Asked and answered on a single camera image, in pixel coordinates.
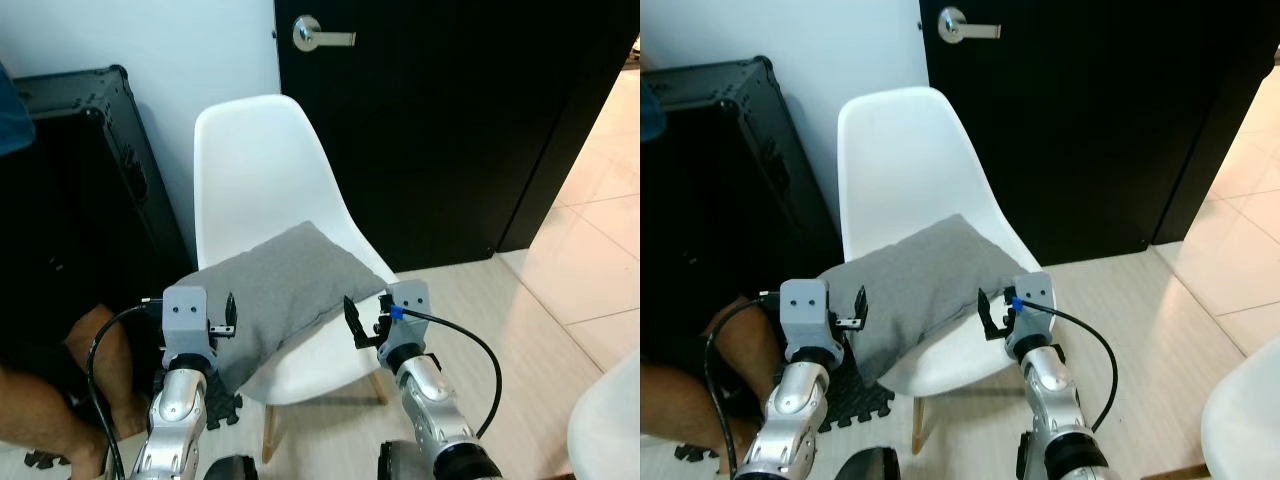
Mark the grey fabric pillow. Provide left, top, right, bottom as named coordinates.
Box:
left=172, top=221, right=393, bottom=397
left=815, top=213, right=1031, bottom=386

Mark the white plastic shell chair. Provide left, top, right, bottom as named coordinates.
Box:
left=1150, top=338, right=1280, bottom=480
left=836, top=86, right=1041, bottom=456
left=545, top=350, right=641, bottom=480
left=192, top=94, right=403, bottom=465

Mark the person's bare leg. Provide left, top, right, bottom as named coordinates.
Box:
left=640, top=358, right=739, bottom=473
left=0, top=363, right=111, bottom=479
left=714, top=294, right=793, bottom=403
left=64, top=303, right=153, bottom=443

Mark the black robot leg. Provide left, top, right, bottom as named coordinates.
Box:
left=204, top=454, right=260, bottom=480
left=845, top=446, right=902, bottom=480

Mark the black flight case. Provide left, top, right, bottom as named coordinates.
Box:
left=0, top=64, right=197, bottom=336
left=640, top=56, right=846, bottom=331

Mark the black door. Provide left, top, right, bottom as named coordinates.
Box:
left=272, top=0, right=641, bottom=273
left=918, top=0, right=1280, bottom=266

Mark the person's blue sleeve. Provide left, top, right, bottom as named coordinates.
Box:
left=640, top=84, right=667, bottom=144
left=0, top=60, right=37, bottom=157

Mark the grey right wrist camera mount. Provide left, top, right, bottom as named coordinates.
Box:
left=384, top=280, right=433, bottom=351
left=1012, top=271, right=1056, bottom=341

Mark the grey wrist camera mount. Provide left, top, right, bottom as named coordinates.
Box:
left=384, top=280, right=433, bottom=351
left=1012, top=271, right=1056, bottom=341
left=161, top=285, right=214, bottom=359
left=778, top=279, right=834, bottom=353

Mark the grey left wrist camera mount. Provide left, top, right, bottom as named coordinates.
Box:
left=778, top=279, right=834, bottom=353
left=161, top=285, right=214, bottom=359

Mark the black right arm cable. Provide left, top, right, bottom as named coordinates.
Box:
left=398, top=308, right=503, bottom=441
left=1020, top=299, right=1120, bottom=434

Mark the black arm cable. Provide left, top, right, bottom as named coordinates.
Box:
left=398, top=308, right=503, bottom=441
left=87, top=299, right=167, bottom=480
left=1020, top=299, right=1120, bottom=434
left=705, top=292, right=784, bottom=480

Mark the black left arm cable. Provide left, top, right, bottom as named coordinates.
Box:
left=87, top=299, right=167, bottom=480
left=705, top=292, right=784, bottom=480

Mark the silver lever door handle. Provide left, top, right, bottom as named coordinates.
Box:
left=937, top=7, right=1002, bottom=43
left=292, top=14, right=357, bottom=53

